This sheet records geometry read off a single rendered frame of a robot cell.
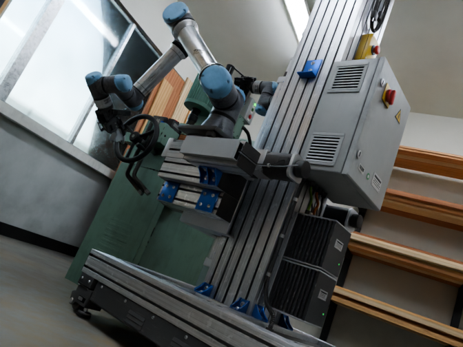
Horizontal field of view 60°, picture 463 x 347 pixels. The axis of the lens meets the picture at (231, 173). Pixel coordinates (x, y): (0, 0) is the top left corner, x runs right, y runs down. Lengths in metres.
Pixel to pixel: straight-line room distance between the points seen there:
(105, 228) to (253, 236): 1.05
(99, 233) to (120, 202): 0.21
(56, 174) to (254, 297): 2.49
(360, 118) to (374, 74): 0.18
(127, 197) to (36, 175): 1.34
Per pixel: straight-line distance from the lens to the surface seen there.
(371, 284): 4.18
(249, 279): 1.45
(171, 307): 1.23
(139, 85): 1.90
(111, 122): 1.91
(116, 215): 2.29
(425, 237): 4.27
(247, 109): 2.70
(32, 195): 3.52
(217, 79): 1.56
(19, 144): 3.36
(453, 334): 3.66
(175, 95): 4.36
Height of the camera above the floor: 0.30
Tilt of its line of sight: 14 degrees up
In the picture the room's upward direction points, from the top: 22 degrees clockwise
